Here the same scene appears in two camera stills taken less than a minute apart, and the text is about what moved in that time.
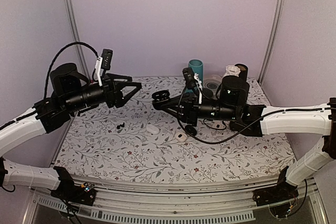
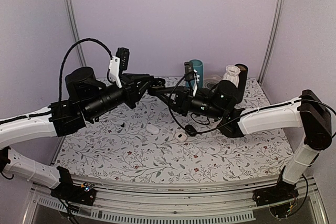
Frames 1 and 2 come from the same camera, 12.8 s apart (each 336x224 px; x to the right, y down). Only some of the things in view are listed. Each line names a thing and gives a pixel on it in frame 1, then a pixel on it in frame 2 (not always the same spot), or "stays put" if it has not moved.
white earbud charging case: x=153 y=129 stays put
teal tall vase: x=197 y=66 stays put
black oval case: x=191 y=130 stays put
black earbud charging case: x=160 y=96 → x=158 y=83
